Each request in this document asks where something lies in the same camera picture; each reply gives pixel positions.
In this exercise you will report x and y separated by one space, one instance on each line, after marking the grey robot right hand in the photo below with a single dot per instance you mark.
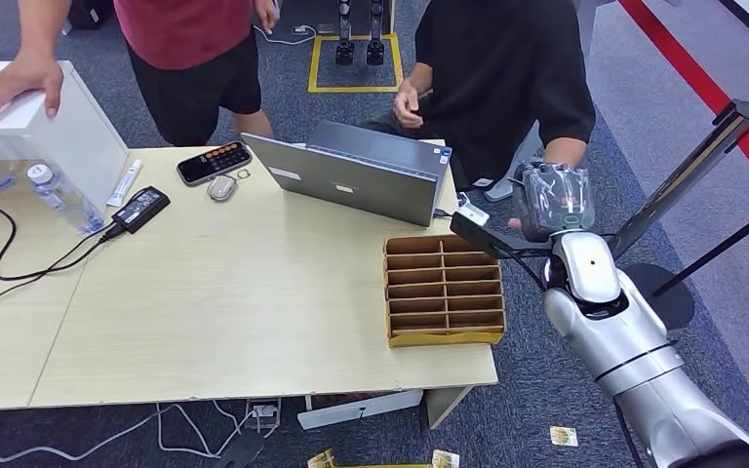
552 200

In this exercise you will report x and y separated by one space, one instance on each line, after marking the person's left hand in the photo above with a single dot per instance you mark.
267 13
515 224

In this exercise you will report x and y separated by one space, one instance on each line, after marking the person's right hand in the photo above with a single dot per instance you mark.
19 81
408 103

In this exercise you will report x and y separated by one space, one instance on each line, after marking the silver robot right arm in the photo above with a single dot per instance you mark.
633 349

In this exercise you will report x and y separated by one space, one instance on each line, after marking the person's left forearm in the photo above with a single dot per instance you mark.
565 152

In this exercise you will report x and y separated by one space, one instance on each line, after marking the person's right forearm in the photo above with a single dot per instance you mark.
42 29
418 76

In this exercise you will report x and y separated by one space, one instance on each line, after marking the person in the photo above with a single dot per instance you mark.
181 32
497 64

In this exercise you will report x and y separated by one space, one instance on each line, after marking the yellow printed card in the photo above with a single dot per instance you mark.
445 460
321 460
564 436

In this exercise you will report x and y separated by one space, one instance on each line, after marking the grey chair base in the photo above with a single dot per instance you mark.
516 165

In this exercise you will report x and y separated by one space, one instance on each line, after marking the black robot leg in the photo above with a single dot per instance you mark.
345 39
376 39

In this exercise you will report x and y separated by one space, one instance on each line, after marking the white cabinet box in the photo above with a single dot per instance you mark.
84 136

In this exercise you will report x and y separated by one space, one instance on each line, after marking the grey laptop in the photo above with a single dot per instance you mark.
348 177

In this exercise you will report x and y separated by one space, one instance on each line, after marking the cardboard divider box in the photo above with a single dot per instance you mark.
445 291

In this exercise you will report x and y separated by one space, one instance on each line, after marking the black bag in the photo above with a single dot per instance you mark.
90 13

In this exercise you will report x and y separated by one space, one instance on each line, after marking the clear water bottle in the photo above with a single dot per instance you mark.
64 200

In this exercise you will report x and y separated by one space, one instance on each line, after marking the silver stanchion pole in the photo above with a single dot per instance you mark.
684 175

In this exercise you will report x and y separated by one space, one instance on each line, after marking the white tube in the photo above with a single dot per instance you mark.
124 184

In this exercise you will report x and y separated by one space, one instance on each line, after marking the black stanchion base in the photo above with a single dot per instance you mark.
672 303

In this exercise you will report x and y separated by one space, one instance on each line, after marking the black phone orange icons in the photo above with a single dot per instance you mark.
214 163

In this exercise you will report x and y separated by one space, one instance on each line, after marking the black power adapter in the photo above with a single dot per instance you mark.
140 210

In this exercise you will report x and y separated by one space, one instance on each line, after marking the black barrier belt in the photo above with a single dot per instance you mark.
723 249

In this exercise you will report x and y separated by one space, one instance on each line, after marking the grey computer mouse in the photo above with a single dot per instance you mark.
222 188

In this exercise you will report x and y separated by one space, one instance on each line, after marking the red floor tape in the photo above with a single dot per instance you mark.
704 84

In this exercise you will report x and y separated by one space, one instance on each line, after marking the table leg panel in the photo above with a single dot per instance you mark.
445 404

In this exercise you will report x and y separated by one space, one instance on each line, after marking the white flat board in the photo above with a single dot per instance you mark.
361 410

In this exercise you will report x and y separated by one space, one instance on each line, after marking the white power plug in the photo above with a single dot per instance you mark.
263 410

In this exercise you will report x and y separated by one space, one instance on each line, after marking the metal floor socket box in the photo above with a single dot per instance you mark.
263 420

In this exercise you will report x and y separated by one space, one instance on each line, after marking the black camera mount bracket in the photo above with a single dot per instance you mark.
497 240

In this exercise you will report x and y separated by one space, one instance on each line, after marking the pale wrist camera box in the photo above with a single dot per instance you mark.
473 214

